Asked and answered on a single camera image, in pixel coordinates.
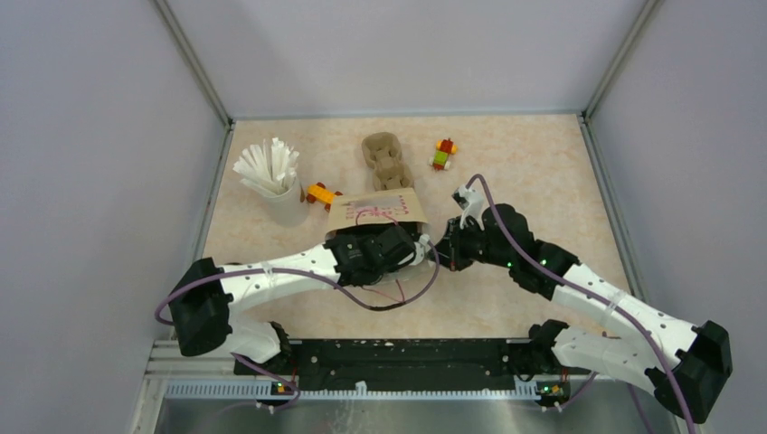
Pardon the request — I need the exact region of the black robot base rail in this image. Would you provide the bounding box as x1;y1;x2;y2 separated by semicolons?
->
256;338;567;376

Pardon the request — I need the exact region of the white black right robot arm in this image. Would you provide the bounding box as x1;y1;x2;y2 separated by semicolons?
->
428;203;733;424

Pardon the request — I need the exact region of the white straw holder cup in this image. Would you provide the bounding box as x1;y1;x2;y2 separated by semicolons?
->
260;180;309;227

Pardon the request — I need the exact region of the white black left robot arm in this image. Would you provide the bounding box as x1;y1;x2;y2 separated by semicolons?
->
156;223;433;374

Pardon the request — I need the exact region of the red green toy brick car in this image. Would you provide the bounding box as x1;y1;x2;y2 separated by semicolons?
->
429;137;458;171

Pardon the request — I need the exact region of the kraft pink paper bag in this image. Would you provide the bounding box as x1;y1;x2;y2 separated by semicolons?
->
325;187;436;304

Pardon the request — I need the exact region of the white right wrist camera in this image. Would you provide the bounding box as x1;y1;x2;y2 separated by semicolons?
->
452;185;484;229

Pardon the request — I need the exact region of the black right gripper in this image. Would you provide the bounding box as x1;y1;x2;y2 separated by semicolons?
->
426;214;515;271

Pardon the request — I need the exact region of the yellow toy brick car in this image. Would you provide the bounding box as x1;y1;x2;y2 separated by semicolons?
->
306;183;342;212

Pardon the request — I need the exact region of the brown cardboard cup carrier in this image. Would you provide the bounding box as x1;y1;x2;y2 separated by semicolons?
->
361;132;414;192

